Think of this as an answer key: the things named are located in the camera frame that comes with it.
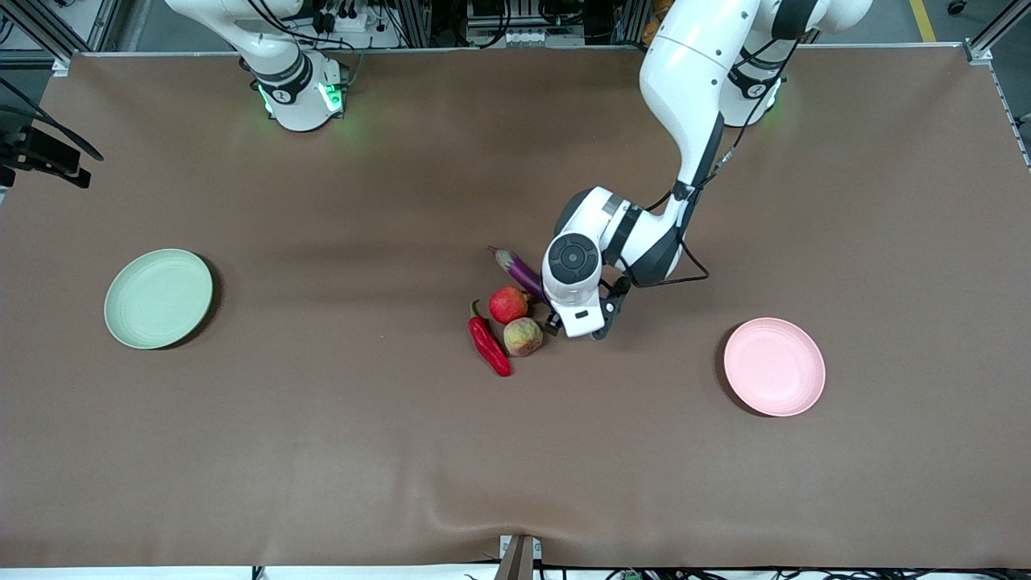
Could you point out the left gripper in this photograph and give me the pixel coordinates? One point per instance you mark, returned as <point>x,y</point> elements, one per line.
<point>552,325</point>

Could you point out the yellow pink peach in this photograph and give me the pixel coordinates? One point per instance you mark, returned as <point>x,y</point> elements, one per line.
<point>523,337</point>

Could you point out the purple eggplant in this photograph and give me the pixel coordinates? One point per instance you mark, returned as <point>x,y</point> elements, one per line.
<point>519,272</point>

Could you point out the red chili pepper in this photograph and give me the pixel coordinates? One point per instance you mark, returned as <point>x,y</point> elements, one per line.
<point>487,346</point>

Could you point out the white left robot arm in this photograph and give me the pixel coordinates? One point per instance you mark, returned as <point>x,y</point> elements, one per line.
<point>693,72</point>

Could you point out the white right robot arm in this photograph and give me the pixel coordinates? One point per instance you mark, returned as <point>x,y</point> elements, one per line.
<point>298,105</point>

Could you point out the brown table mat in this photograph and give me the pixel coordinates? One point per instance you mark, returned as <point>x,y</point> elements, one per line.
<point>515,451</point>

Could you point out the green round plate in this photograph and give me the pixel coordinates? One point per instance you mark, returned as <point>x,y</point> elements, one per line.
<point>157,300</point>

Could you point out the pink round plate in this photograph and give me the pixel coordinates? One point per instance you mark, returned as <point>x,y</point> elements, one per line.
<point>775,367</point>

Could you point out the white terminal block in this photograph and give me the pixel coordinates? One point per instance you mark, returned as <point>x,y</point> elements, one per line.
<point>532,37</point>

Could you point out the white power strip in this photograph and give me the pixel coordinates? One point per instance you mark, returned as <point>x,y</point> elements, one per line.
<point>346,22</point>

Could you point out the orange snack bags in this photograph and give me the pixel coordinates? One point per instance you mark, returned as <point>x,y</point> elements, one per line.
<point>651,24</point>

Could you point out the aluminium frame profile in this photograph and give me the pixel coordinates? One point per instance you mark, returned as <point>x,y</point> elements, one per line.
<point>978,53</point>
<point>44,32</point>

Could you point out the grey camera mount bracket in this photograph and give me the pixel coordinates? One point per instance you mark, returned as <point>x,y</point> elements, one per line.
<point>517,560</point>

